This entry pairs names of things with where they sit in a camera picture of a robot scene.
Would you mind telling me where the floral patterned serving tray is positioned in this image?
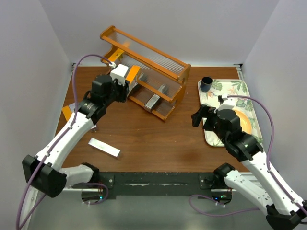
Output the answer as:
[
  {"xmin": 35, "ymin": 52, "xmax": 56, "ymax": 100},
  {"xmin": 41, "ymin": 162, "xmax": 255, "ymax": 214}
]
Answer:
[{"xmin": 197, "ymin": 79, "xmax": 263, "ymax": 147}]

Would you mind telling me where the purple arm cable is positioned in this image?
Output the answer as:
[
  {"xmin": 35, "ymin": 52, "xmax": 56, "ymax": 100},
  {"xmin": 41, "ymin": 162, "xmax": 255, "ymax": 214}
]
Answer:
[
  {"xmin": 15, "ymin": 54, "xmax": 115, "ymax": 230},
  {"xmin": 188, "ymin": 95, "xmax": 307, "ymax": 218}
]

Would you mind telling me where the orange wooden three-tier shelf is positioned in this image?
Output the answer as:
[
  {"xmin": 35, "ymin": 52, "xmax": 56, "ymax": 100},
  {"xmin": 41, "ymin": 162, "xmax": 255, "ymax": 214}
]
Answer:
[{"xmin": 100, "ymin": 25, "xmax": 191, "ymax": 121}]

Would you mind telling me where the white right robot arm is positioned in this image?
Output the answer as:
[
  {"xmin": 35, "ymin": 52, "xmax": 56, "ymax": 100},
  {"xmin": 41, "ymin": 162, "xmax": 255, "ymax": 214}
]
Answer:
[{"xmin": 191, "ymin": 105, "xmax": 307, "ymax": 230}]

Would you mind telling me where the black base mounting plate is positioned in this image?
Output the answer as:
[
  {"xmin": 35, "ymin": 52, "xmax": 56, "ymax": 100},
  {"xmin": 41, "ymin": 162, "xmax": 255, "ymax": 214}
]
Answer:
[{"xmin": 71, "ymin": 171, "xmax": 243, "ymax": 201}]

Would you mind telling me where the dark blue cup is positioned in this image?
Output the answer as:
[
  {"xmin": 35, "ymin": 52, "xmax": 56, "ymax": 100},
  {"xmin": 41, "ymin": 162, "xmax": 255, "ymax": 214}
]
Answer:
[{"xmin": 200, "ymin": 76, "xmax": 213, "ymax": 92}]

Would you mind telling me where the aluminium frame rail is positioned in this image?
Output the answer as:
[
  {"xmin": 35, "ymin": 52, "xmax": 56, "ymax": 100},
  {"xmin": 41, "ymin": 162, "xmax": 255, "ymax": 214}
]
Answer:
[{"xmin": 17, "ymin": 188, "xmax": 90, "ymax": 230}]

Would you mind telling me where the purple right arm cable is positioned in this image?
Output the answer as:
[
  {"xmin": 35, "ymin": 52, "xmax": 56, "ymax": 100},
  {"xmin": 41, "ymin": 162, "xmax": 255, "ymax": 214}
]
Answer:
[{"xmin": 188, "ymin": 95, "xmax": 307, "ymax": 218}]

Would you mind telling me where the silver toothpaste box front left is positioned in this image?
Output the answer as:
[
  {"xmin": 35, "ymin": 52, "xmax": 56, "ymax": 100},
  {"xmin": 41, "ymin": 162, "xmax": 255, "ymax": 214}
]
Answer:
[{"xmin": 88, "ymin": 138, "xmax": 120, "ymax": 158}]

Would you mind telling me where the grey toothpaste box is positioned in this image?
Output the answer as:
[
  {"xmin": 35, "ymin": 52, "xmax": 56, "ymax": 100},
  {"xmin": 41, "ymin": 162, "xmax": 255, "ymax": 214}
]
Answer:
[{"xmin": 69, "ymin": 103, "xmax": 75, "ymax": 110}]

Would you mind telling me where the yellow round plate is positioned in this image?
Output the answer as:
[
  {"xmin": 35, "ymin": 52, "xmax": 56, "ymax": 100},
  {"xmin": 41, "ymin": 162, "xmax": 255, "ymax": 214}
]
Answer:
[{"xmin": 234, "ymin": 110, "xmax": 252, "ymax": 135}]

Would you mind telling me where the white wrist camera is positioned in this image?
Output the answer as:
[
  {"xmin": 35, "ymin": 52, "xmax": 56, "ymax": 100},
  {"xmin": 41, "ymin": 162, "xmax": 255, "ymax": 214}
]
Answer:
[
  {"xmin": 110, "ymin": 64, "xmax": 129, "ymax": 86},
  {"xmin": 214, "ymin": 94, "xmax": 236, "ymax": 113}
]

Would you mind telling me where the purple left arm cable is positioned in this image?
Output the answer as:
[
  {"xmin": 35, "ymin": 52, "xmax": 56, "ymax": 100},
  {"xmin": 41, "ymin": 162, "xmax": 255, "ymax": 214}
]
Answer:
[{"xmin": 15, "ymin": 54, "xmax": 115, "ymax": 230}]

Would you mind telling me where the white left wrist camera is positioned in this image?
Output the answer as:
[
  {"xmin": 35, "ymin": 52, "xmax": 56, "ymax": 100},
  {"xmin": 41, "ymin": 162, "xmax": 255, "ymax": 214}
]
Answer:
[{"xmin": 110, "ymin": 64, "xmax": 129, "ymax": 86}]

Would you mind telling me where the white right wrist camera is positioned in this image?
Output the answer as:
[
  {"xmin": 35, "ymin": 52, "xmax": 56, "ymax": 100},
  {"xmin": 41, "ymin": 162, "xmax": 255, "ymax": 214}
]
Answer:
[{"xmin": 214, "ymin": 94, "xmax": 236, "ymax": 113}]

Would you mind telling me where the chrome silver toothpaste box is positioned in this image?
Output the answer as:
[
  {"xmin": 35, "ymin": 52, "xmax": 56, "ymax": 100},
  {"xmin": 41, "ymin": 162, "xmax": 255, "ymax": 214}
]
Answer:
[{"xmin": 143, "ymin": 94, "xmax": 161, "ymax": 113}]

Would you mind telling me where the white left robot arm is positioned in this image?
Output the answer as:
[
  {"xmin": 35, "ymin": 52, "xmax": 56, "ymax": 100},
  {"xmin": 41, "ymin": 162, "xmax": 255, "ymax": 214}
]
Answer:
[{"xmin": 22, "ymin": 75, "xmax": 132, "ymax": 198}]

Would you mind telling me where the orange toothpaste box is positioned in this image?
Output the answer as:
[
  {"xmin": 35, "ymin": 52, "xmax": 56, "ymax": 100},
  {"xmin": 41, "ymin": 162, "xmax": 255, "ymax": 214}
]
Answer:
[
  {"xmin": 62, "ymin": 105, "xmax": 72, "ymax": 121},
  {"xmin": 108, "ymin": 49, "xmax": 125, "ymax": 65},
  {"xmin": 126, "ymin": 65, "xmax": 141, "ymax": 93}
]

